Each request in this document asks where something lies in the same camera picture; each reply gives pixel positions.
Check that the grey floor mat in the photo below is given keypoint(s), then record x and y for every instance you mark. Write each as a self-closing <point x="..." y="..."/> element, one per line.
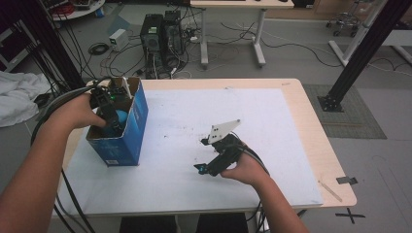
<point x="359" y="119"/>

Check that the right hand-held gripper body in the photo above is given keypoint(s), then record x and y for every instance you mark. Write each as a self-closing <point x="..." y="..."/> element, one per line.
<point x="223" y="131"/>

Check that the white metal stand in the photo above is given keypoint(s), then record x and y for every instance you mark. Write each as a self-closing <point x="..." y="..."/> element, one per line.
<point x="353" y="35"/>

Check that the wheeled stool base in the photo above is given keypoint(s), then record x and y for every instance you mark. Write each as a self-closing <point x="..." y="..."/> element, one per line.
<point x="345" y="22"/>

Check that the black computer tower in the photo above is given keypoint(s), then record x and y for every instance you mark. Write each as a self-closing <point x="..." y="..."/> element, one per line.
<point x="173" y="32"/>
<point x="151" y="39"/>

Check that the light wooden table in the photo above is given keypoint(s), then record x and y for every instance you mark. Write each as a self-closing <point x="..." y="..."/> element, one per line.
<point x="317" y="129"/>

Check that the white crumpled cloth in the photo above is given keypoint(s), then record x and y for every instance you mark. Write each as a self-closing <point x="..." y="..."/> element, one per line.
<point x="17" y="97"/>

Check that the black metal frame post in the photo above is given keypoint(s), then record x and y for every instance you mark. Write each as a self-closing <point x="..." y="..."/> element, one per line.
<point x="366" y="48"/>
<point x="48" y="42"/>

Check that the black tape cross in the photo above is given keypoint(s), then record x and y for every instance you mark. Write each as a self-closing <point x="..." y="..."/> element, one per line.
<point x="350" y="215"/>

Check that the blue cardboard box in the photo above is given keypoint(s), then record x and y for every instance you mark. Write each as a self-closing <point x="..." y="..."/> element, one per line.
<point x="129" y="142"/>

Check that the small white device box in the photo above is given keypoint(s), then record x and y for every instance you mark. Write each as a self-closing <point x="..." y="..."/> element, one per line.
<point x="118" y="39"/>

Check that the blue spray bottle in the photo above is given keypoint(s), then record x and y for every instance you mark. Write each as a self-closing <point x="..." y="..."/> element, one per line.
<point x="121" y="117"/>

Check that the grey tape piece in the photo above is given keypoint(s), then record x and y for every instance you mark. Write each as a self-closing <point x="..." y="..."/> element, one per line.
<point x="346" y="180"/>

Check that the white table leg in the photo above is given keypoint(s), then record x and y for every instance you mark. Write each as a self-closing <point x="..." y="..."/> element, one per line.
<point x="261" y="223"/>

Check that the person's left hand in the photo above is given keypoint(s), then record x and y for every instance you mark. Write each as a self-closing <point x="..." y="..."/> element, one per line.
<point x="76" y="113"/>

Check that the white table mat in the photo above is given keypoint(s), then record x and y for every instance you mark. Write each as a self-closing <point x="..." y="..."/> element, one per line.
<point x="181" y="106"/>

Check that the person's right hand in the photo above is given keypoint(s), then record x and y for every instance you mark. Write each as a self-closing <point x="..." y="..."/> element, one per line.
<point x="247" y="171"/>

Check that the round white table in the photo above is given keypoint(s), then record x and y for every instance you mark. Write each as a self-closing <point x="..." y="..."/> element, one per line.
<point x="77" y="11"/>

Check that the thin wooden stick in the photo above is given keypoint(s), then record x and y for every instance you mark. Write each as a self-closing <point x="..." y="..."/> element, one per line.
<point x="330" y="191"/>

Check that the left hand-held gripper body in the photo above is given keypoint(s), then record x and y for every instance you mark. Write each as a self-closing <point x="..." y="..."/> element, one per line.
<point x="103" y="95"/>

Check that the white background desk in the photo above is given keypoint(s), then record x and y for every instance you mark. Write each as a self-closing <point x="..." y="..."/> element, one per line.
<point x="239" y="4"/>

